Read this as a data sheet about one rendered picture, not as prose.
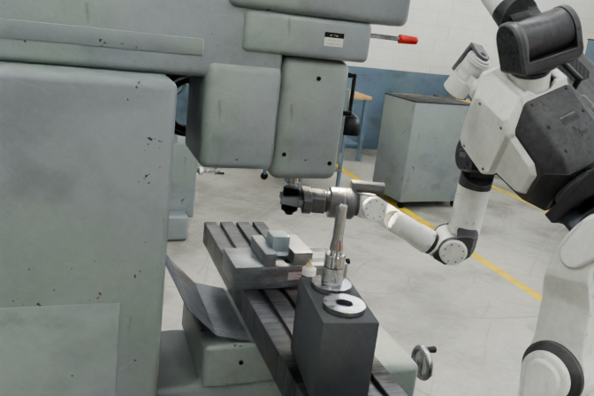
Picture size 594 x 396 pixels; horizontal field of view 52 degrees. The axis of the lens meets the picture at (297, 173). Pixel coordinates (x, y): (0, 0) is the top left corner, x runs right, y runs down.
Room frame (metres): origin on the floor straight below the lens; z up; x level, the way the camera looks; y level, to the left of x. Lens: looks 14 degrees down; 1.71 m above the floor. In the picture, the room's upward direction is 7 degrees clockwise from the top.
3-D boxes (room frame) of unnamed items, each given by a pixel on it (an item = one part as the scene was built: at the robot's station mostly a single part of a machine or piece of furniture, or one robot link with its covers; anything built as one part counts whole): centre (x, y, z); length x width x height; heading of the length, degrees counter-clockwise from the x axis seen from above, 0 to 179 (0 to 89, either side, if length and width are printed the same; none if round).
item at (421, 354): (1.83, -0.46, 0.66); 0.16 x 0.12 x 0.12; 111
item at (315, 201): (1.66, -0.08, 1.23); 0.13 x 0.12 x 0.10; 6
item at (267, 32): (1.63, 0.05, 1.68); 0.34 x 0.24 x 0.10; 111
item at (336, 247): (1.26, -0.11, 1.28); 0.03 x 0.03 x 0.11
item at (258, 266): (1.72, 0.00, 1.01); 0.35 x 0.15 x 0.11; 112
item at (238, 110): (1.58, 0.19, 1.47); 0.24 x 0.19 x 0.26; 21
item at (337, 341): (1.22, -0.12, 1.06); 0.22 x 0.12 x 0.20; 14
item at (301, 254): (1.73, -0.02, 1.05); 0.15 x 0.06 x 0.04; 22
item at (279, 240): (1.71, 0.03, 1.07); 0.06 x 0.05 x 0.06; 22
